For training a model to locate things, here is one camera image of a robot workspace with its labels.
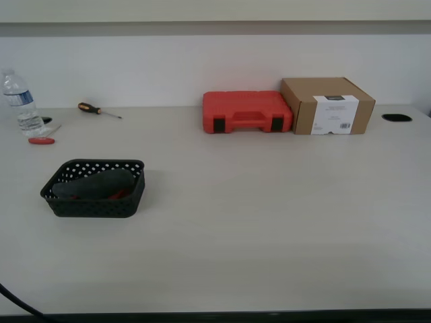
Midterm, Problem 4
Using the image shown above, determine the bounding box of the red and black work glove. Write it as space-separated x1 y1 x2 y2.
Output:
51 169 136 201

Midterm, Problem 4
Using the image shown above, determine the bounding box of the black perforated plastic basket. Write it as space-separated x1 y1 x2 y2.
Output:
40 159 146 219

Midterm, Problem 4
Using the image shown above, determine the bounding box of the red plastic tool case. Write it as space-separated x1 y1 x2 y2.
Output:
202 90 294 135

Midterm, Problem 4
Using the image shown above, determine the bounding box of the brown cardboard box white label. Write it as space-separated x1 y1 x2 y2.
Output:
280 77 376 136

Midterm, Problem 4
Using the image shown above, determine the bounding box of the orange and black screwdriver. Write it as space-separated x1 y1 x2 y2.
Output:
77 102 123 120

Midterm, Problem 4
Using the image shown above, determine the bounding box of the clear plastic water bottle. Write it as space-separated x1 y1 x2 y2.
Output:
1 68 46 137

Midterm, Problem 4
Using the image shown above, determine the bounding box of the small red handled tool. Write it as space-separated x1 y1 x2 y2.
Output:
28 124 63 146

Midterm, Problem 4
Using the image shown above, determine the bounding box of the black cable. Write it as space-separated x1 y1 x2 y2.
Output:
0 281 46 318

